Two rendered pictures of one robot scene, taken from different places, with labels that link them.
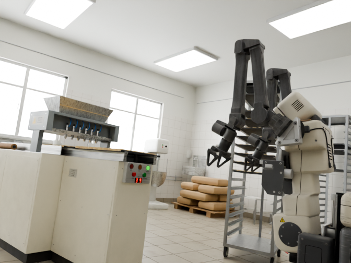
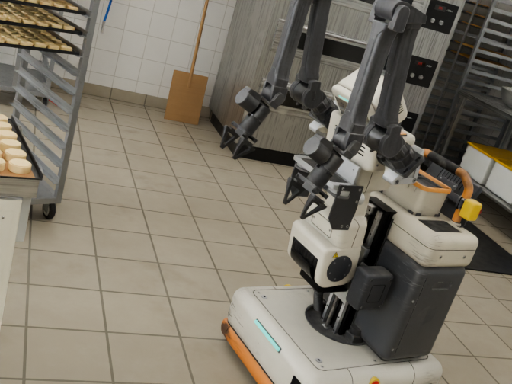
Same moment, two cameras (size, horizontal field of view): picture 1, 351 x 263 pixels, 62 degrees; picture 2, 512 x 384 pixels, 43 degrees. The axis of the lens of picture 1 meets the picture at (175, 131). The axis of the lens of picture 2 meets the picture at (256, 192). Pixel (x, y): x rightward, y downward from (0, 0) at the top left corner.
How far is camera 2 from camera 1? 2.00 m
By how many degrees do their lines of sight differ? 77
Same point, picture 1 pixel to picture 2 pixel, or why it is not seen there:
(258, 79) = (400, 83)
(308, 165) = (375, 184)
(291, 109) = not seen: hidden behind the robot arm
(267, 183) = (337, 216)
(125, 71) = not seen: outside the picture
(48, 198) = not seen: outside the picture
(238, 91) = (370, 96)
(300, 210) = (357, 240)
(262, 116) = (396, 148)
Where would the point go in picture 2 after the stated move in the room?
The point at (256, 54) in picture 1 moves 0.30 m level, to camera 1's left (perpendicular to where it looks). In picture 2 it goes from (412, 39) to (392, 40)
